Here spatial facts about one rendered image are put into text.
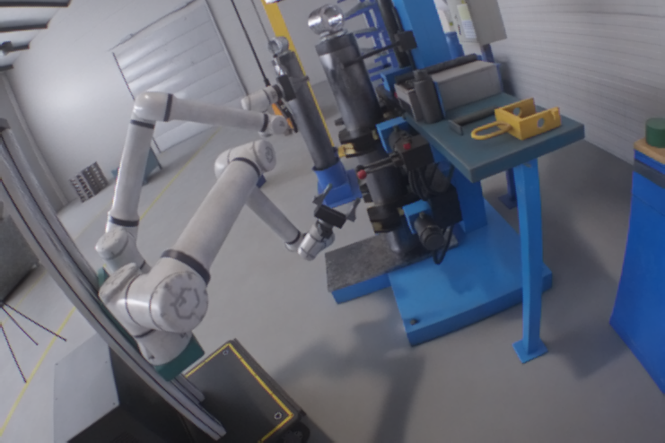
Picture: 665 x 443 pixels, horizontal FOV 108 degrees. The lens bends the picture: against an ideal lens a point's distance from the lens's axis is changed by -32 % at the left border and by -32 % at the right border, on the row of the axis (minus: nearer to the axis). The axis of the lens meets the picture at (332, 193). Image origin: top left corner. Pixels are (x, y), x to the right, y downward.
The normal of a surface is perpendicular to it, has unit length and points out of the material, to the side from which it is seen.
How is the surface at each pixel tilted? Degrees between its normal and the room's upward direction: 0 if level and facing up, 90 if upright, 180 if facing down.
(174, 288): 85
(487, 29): 90
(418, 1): 90
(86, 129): 90
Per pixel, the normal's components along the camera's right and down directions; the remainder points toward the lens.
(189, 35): 0.06, 0.42
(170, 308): 0.81, -0.12
